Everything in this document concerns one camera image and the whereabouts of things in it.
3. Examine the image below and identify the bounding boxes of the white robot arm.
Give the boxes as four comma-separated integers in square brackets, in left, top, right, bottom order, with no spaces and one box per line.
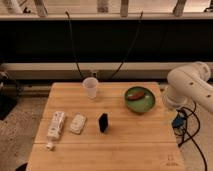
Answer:
[162,62,213,114]

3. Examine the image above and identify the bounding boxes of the black eraser block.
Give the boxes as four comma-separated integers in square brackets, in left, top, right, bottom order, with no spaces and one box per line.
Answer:
[98,113,108,133]

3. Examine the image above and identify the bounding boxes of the clear plastic cup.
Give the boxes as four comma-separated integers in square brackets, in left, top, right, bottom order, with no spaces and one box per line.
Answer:
[82,77,98,99]

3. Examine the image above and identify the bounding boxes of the brown sausage in bowl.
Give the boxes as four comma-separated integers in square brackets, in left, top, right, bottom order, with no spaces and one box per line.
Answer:
[127,92,145,101]

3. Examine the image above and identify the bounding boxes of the green bowl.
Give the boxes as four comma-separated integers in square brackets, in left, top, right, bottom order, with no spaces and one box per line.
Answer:
[124,86,156,114]

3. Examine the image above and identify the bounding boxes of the small white rectangular device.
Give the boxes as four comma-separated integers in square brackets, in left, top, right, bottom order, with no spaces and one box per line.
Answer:
[70,114,87,134]

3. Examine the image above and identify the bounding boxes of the blue connector plug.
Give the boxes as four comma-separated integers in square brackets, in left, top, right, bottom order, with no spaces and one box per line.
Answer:
[172,114,186,128]

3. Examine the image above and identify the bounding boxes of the small white cap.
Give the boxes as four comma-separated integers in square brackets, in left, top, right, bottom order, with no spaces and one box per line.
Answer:
[46,142,54,150]

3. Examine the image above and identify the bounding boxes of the left black hanging cable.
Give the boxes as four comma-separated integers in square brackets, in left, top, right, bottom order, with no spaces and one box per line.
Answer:
[65,10,85,80]

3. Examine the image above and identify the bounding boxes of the black hanging cable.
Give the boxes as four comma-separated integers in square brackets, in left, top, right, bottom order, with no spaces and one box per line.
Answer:
[109,10,144,80]
[65,10,85,80]

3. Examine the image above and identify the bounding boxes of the right black hanging cable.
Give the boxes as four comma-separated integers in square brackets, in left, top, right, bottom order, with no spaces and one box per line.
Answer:
[109,10,144,80]

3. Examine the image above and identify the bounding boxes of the black floor cables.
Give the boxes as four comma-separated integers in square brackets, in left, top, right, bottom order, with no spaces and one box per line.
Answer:
[173,101,209,171]

